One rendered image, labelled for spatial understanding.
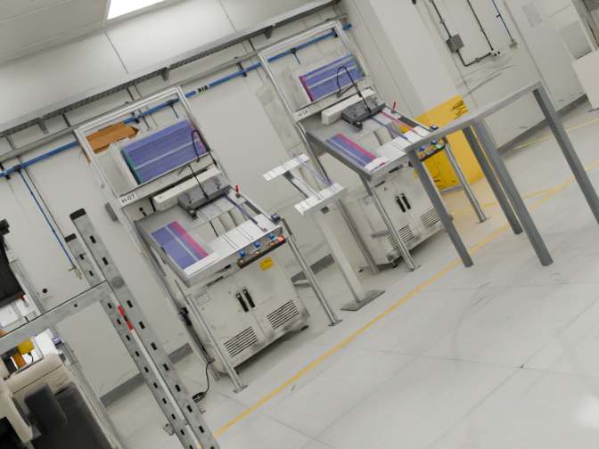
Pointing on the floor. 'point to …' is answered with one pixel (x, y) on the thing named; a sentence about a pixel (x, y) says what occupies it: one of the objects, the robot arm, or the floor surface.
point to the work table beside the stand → (502, 168)
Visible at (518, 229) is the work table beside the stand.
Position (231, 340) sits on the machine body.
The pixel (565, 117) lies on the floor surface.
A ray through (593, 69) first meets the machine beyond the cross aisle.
